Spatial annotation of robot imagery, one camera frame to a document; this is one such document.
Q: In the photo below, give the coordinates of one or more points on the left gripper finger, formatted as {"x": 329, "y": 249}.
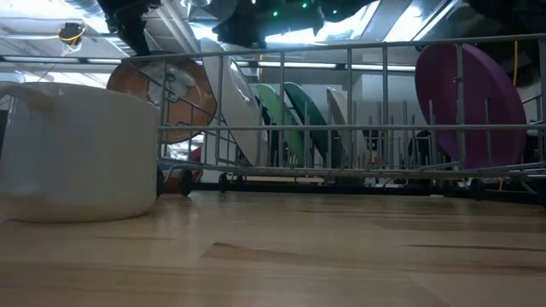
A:
{"x": 134, "y": 34}

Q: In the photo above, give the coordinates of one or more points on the light green plate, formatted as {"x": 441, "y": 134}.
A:
{"x": 277, "y": 111}

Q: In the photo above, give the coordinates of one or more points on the black plate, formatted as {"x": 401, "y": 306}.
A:
{"x": 192, "y": 111}

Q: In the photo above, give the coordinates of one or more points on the purple plate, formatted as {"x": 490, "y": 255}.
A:
{"x": 482, "y": 98}

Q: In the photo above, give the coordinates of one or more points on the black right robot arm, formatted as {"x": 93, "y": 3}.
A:
{"x": 512, "y": 13}

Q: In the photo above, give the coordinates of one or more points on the long ceiling light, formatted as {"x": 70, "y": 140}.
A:
{"x": 307, "y": 65}
{"x": 42, "y": 59}

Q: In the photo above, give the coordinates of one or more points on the white mug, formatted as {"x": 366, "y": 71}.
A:
{"x": 77, "y": 149}

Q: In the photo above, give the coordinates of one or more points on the red object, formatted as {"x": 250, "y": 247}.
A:
{"x": 197, "y": 155}

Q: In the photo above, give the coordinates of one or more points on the black aluminium frame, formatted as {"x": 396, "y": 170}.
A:
{"x": 298, "y": 187}

